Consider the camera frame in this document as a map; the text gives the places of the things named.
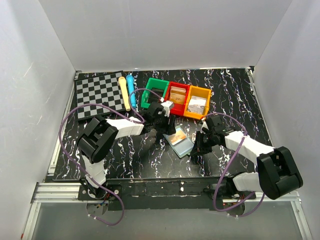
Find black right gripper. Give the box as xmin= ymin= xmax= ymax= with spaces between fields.
xmin=190 ymin=130 xmax=216 ymax=156

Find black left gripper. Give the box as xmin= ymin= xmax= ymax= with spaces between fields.
xmin=152 ymin=112 xmax=176 ymax=136

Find mint green card holder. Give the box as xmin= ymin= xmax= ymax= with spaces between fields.
xmin=163 ymin=127 xmax=194 ymax=159

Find gold striped credit card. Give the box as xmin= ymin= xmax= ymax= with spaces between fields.
xmin=169 ymin=93 xmax=186 ymax=105

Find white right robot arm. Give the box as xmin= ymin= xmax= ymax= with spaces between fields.
xmin=190 ymin=114 xmax=303 ymax=200

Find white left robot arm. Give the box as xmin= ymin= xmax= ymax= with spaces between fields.
xmin=76 ymin=100 xmax=176 ymax=200

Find white cards in orange bin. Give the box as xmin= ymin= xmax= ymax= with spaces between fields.
xmin=187 ymin=96 xmax=207 ymax=115

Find tan cards in red bin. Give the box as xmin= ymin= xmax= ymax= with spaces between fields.
xmin=170 ymin=86 xmax=187 ymax=98

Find black cards in green bin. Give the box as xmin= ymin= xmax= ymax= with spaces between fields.
xmin=151 ymin=87 xmax=165 ymax=97

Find orange plastic bin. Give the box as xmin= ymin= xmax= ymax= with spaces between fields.
xmin=183 ymin=85 xmax=212 ymax=120

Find green plastic bin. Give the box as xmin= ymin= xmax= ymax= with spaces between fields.
xmin=140 ymin=77 xmax=169 ymax=109

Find blue marker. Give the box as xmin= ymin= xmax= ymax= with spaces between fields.
xmin=126 ymin=74 xmax=137 ymax=109

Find cream yellow marker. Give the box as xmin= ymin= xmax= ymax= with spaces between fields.
xmin=118 ymin=76 xmax=131 ymax=112

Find black grey checkerboard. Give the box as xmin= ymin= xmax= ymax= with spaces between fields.
xmin=74 ymin=71 xmax=126 ymax=121

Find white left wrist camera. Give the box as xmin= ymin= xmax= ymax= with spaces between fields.
xmin=160 ymin=100 xmax=174 ymax=118

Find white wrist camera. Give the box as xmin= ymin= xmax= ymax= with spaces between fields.
xmin=200 ymin=121 xmax=209 ymax=134
xmin=160 ymin=100 xmax=174 ymax=118

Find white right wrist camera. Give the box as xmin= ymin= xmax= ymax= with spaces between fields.
xmin=200 ymin=121 xmax=209 ymax=134

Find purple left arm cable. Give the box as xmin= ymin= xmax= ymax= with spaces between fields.
xmin=58 ymin=88 xmax=166 ymax=226

